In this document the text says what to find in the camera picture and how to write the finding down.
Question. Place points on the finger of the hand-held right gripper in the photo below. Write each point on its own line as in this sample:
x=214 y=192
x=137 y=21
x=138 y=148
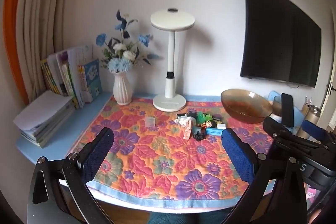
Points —
x=313 y=130
x=287 y=108

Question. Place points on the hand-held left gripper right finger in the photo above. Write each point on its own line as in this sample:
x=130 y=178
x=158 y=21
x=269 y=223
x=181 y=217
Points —
x=237 y=155

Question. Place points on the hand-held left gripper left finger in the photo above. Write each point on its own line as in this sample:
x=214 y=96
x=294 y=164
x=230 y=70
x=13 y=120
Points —
x=98 y=150

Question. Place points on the dark-haired small doll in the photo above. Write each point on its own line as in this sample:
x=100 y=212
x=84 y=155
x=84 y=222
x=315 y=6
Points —
x=210 y=124

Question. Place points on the small black clip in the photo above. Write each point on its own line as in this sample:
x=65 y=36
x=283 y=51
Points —
x=199 y=136

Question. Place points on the brown glass bowl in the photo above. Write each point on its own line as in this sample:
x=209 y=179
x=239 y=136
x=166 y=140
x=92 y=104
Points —
x=244 y=108

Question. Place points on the black lighter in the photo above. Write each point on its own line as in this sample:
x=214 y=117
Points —
x=216 y=117

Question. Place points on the white and pink figurine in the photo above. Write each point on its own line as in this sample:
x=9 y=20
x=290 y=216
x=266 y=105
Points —
x=183 y=122

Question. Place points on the glass cup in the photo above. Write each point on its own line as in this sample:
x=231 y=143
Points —
x=277 y=106

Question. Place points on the steel bottle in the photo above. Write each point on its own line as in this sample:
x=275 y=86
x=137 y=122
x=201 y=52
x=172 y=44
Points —
x=311 y=115

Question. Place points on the brown pen holder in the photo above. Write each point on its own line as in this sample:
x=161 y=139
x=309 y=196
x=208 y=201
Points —
x=305 y=108

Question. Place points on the blue chair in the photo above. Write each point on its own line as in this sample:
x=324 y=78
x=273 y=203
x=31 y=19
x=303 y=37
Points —
x=271 y=96

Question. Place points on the pink printed cloth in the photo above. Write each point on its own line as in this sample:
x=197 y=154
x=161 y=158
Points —
x=311 y=193

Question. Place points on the white door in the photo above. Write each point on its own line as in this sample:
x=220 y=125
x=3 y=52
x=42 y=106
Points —
x=331 y=108

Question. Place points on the floral quilted mat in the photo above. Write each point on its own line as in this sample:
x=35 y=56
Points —
x=157 y=161

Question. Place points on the stack of flat booklets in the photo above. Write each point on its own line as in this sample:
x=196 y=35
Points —
x=42 y=111

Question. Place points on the row of upright books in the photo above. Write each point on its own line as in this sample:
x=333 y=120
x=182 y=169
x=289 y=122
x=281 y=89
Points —
x=92 y=79

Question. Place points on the teal quilted cloth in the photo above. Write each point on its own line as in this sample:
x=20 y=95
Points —
x=183 y=217

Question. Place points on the white desk lamp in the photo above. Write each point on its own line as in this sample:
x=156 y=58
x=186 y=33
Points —
x=170 y=56

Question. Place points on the orange curtain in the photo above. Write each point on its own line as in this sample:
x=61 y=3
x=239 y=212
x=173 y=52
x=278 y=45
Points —
x=13 y=43

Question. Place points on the beige curtain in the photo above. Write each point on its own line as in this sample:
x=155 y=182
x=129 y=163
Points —
x=39 y=16

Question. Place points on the black wall television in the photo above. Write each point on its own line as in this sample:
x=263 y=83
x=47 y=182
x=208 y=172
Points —
x=275 y=37

